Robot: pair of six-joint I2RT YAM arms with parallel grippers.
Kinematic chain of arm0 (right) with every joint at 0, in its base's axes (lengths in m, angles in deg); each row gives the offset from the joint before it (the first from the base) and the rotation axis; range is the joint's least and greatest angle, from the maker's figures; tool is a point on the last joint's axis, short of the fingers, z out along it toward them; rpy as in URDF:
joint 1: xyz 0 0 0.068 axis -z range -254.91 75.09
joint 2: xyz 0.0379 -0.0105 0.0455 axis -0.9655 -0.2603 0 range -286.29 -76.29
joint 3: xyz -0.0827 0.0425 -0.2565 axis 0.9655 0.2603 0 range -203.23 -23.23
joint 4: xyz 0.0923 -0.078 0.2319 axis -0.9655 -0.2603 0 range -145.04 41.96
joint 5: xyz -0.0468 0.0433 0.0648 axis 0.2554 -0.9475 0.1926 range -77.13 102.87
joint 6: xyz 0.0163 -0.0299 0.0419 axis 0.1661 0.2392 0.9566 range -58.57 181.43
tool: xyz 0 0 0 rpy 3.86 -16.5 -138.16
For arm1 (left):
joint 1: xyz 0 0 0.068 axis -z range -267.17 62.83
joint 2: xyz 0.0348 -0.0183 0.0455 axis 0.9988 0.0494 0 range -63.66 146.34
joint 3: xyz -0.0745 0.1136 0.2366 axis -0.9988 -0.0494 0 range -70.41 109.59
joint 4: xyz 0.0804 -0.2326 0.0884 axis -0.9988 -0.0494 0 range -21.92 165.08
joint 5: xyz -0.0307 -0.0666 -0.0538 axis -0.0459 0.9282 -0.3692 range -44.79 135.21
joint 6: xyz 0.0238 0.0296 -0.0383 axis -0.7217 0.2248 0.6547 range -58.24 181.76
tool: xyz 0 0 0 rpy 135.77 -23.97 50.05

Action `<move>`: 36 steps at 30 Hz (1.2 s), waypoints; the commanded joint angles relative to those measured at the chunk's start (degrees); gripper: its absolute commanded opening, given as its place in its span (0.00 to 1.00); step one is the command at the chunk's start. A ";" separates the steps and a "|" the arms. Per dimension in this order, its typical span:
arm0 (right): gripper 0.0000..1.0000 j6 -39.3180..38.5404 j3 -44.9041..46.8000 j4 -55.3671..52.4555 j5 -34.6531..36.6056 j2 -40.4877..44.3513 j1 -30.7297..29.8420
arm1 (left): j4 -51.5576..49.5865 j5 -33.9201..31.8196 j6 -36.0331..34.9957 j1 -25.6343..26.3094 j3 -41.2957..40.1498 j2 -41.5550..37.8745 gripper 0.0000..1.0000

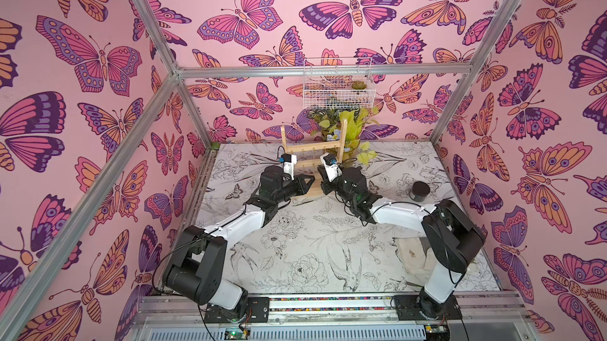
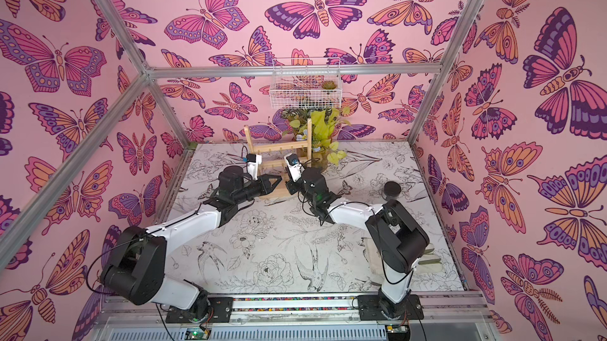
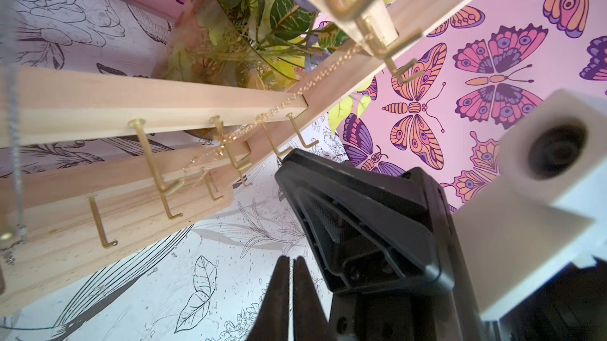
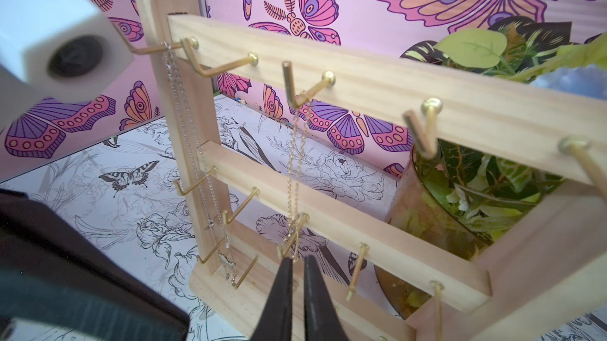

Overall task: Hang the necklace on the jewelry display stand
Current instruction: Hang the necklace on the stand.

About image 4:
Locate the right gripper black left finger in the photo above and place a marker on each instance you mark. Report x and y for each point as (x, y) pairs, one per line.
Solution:
(275, 323)

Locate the wooden jewelry display stand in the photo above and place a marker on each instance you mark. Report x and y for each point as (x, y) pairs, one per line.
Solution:
(273, 108)

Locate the potted green plant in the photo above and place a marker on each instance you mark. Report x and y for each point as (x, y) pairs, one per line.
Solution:
(463, 200)

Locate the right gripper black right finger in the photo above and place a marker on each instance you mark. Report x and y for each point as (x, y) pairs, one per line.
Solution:
(321, 321)

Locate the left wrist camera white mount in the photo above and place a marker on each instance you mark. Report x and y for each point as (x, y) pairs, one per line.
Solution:
(67, 50)

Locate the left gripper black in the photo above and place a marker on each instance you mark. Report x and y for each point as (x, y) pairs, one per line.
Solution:
(51, 274)

